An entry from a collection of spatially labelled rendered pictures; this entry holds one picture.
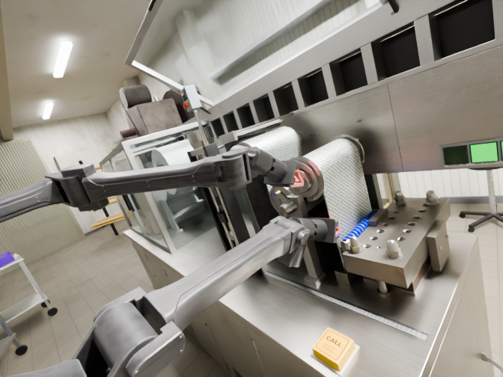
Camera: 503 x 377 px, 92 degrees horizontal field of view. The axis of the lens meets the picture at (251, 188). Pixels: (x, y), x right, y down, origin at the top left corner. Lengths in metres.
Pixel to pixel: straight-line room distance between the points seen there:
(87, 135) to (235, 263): 9.16
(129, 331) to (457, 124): 0.89
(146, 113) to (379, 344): 4.12
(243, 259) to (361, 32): 0.79
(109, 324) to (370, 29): 0.96
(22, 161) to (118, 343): 8.84
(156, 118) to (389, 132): 3.82
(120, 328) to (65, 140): 9.07
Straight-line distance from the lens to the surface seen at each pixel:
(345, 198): 0.83
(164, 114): 4.43
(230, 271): 0.43
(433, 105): 0.91
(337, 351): 0.68
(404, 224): 0.87
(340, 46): 1.01
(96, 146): 9.46
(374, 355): 0.70
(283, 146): 0.96
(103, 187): 0.65
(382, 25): 0.95
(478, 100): 0.89
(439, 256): 0.86
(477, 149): 0.91
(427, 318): 0.77
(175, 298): 0.39
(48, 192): 0.75
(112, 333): 0.38
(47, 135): 9.34
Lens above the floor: 1.44
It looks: 13 degrees down
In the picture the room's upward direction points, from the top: 19 degrees counter-clockwise
